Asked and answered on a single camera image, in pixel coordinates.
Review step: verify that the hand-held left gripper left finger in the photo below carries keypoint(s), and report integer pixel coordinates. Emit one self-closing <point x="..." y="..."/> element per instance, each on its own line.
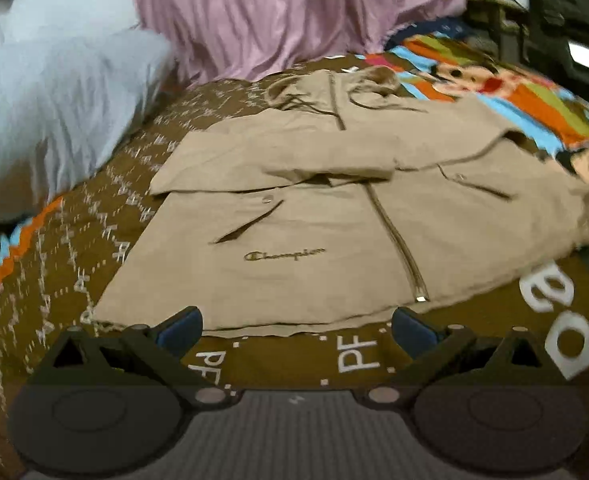
<point x="183" y="331"/>

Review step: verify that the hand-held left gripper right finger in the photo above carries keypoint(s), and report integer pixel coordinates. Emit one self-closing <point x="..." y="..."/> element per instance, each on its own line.
<point x="413" y="332"/>

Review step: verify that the tan zip jacket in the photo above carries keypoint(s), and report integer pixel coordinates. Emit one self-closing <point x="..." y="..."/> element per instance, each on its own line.
<point x="299" y="210"/>

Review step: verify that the brown cartoon printed blanket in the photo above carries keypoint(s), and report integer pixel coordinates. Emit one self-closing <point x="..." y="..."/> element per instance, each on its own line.
<point x="74" y="270"/>

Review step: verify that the white pillow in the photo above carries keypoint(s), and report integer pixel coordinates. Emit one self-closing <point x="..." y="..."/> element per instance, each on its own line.
<point x="59" y="100"/>

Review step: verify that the dark blue cloth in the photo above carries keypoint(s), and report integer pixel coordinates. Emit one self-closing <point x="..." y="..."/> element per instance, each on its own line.
<point x="437" y="29"/>

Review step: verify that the pink satin cloth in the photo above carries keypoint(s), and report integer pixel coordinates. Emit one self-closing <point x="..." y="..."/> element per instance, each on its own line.
<point x="284" y="15"/>

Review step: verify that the black mesh chair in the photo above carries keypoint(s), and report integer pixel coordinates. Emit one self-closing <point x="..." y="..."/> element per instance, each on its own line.
<point x="569" y="5"/>

